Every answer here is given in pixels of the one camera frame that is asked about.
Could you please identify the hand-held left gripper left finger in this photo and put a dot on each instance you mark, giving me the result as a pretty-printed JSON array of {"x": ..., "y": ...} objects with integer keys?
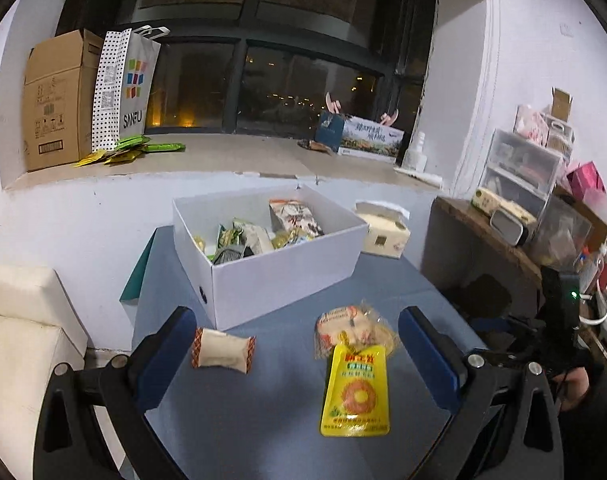
[{"x": 168, "y": 355}]

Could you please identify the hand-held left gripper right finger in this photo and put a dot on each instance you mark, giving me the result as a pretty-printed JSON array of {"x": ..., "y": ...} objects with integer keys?
[{"x": 428, "y": 360}]

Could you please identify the beige candy packet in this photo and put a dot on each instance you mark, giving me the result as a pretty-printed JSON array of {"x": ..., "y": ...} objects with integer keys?
[{"x": 223, "y": 350}]

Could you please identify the yellow snack pouch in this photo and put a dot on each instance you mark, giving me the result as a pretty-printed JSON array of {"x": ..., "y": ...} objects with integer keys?
[{"x": 356, "y": 395}]

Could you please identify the clear biscuit packet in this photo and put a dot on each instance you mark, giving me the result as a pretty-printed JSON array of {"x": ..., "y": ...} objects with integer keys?
[{"x": 353, "y": 327}]

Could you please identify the black snack packet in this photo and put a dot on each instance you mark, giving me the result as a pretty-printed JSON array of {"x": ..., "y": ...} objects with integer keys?
[{"x": 228, "y": 255}]

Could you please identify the white cardboard box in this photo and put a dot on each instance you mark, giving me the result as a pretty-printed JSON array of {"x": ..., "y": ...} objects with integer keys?
[{"x": 283, "y": 280}]

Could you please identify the green snack packet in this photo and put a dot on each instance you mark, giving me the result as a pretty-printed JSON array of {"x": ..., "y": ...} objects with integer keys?
[{"x": 231, "y": 232}]

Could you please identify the white striped snack packet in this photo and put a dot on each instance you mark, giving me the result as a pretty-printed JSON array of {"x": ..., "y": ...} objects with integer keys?
[{"x": 257, "y": 240}]

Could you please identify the yellow snack packet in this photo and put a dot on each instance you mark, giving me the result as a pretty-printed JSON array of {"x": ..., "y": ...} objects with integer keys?
[{"x": 291, "y": 239}]

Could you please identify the cartoon printed snack packet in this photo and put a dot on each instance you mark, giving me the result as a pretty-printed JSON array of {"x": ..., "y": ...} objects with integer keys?
[{"x": 296, "y": 217}]

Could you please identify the person's right hand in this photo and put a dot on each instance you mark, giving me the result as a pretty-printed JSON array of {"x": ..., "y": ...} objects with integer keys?
[{"x": 576, "y": 387}]

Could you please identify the clear plastic container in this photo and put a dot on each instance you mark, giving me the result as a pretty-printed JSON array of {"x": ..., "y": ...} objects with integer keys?
[{"x": 563, "y": 232}]

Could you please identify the teal sheet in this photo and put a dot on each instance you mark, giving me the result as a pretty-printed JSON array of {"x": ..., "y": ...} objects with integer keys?
[{"x": 136, "y": 275}]

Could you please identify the white rounded device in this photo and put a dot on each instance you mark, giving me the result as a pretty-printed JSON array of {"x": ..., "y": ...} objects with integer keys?
[{"x": 508, "y": 227}]

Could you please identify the blue-grey tablecloth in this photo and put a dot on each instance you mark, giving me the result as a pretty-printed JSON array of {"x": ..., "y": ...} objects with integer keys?
[{"x": 263, "y": 410}]

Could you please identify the pale yellow tissue pack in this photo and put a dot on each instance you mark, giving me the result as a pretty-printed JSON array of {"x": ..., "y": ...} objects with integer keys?
[{"x": 493, "y": 202}]

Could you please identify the brown side shelf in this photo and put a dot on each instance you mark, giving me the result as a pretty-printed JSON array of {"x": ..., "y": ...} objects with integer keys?
[{"x": 463, "y": 220}]

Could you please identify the magenta box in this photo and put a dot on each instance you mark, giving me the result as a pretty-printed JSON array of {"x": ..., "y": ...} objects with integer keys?
[{"x": 586, "y": 179}]

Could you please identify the clear plastic drawer unit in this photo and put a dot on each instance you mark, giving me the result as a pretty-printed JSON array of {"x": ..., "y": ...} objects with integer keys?
[{"x": 518, "y": 170}]

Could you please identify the cream leather sofa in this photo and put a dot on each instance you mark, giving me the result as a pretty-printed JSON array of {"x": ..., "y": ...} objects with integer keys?
[{"x": 18, "y": 340}]

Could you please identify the pink patterned box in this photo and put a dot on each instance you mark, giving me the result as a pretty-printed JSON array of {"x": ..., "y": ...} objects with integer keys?
[{"x": 531, "y": 124}]

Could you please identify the small open cardboard box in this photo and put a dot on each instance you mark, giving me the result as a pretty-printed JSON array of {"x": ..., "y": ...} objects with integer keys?
[{"x": 562, "y": 105}]

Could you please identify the white plastic bottle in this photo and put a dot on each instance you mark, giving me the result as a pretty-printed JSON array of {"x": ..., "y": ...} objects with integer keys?
[{"x": 414, "y": 152}]

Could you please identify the pile of green sachets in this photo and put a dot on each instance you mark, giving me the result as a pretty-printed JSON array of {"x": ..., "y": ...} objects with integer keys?
[{"x": 128, "y": 147}]

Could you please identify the printed gift box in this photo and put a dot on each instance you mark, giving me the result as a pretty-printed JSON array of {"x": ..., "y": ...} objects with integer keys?
[{"x": 368, "y": 137}]

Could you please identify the brown wrapper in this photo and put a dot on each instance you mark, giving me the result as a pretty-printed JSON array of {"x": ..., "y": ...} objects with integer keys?
[{"x": 317, "y": 146}]

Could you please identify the pink curved object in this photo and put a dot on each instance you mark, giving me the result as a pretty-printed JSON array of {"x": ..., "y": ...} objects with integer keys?
[
  {"x": 391, "y": 118},
  {"x": 333, "y": 104}
]

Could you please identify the white dotted shopping bag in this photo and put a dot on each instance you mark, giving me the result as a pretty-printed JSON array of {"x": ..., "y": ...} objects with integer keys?
[{"x": 133, "y": 105}]

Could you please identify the brown cardboard box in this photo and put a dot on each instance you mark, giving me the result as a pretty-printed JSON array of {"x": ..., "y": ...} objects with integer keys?
[{"x": 53, "y": 105}]

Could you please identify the black framed window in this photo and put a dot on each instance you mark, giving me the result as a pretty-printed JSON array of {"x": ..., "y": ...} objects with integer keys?
[{"x": 283, "y": 70}]

